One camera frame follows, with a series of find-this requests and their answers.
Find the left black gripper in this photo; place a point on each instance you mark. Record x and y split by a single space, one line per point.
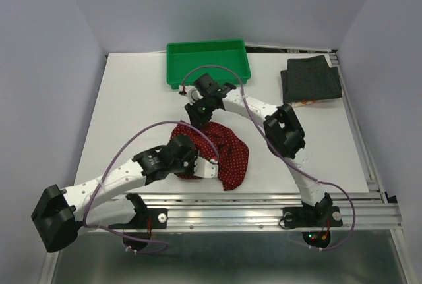
192 155

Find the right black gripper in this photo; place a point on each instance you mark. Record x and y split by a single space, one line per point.
197 118

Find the red polka dot skirt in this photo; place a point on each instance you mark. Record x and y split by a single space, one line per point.
220 141

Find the dark grey dotted skirt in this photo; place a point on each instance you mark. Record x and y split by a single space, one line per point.
310 79

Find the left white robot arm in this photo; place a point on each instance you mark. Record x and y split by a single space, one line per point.
61 212

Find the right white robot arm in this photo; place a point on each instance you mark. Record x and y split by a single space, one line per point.
283 134

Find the green plastic tray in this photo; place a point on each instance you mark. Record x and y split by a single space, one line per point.
183 57

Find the folded orange floral skirt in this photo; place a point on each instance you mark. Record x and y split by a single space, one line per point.
310 102

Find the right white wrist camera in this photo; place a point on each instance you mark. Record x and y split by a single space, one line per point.
190 92

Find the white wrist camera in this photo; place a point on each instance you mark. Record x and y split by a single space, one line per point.
190 92
206 169

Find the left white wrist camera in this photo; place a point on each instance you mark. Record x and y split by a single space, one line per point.
206 169

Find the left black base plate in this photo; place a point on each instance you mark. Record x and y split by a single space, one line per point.
148 219

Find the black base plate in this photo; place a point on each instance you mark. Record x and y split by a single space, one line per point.
148 219
302 217

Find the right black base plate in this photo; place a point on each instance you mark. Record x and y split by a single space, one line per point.
302 217

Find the aluminium rail frame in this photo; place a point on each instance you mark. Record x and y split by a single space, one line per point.
235 238

